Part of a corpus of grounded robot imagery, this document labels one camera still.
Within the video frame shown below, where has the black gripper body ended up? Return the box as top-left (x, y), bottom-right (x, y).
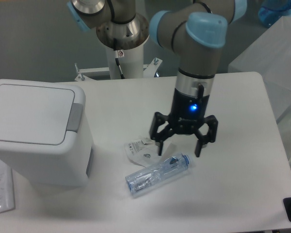
top-left (168, 87), bottom-right (209, 136)

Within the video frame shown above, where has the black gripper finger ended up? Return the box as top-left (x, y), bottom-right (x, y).
top-left (149, 112), bottom-right (175, 155)
top-left (194, 115), bottom-right (218, 157)

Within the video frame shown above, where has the clear plastic water bottle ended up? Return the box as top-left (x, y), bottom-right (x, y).
top-left (125, 153), bottom-right (192, 198)

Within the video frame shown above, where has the white trash can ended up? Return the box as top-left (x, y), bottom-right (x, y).
top-left (0, 79), bottom-right (93, 186)

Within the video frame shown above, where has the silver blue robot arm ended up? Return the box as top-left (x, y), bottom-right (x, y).
top-left (67, 0), bottom-right (247, 156)

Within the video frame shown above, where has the clear plastic packaging bag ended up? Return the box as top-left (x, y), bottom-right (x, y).
top-left (124, 136), bottom-right (175, 167)

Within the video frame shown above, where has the translucent plastic storage box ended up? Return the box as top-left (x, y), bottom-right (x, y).
top-left (228, 17), bottom-right (291, 167)

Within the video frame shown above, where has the blue plastic bag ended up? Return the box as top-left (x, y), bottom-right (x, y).
top-left (258, 0), bottom-right (291, 28)

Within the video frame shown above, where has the white paper sheet in sleeve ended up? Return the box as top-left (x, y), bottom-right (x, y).
top-left (0, 160), bottom-right (15, 213)

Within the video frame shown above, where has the white pedestal base frame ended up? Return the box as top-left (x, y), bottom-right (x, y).
top-left (75, 57), bottom-right (163, 82)

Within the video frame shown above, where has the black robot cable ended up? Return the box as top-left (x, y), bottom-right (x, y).
top-left (112, 38), bottom-right (126, 80)

